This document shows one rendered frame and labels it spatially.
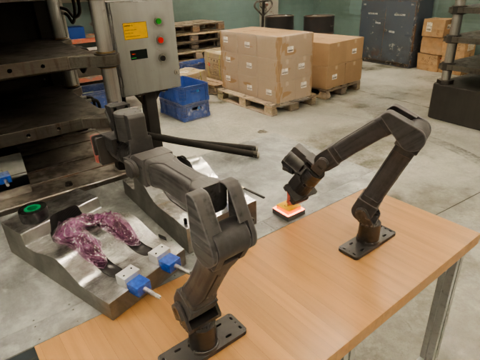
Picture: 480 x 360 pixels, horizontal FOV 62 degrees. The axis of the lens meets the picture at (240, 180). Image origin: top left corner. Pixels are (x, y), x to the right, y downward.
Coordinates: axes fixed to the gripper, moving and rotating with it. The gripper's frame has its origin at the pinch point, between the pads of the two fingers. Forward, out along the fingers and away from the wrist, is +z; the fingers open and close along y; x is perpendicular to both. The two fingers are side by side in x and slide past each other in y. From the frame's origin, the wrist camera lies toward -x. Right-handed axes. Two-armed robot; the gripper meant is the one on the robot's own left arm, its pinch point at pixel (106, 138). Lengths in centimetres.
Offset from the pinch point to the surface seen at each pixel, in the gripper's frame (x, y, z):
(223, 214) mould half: 30.5, -28.3, -6.6
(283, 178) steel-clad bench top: 38, -71, 12
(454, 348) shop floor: 121, -120, -46
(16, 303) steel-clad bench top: 38.7, 30.1, 6.0
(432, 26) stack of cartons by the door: 36, -657, 266
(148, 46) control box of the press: -12, -52, 78
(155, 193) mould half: 28.2, -18.1, 18.1
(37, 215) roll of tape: 24.4, 17.2, 22.8
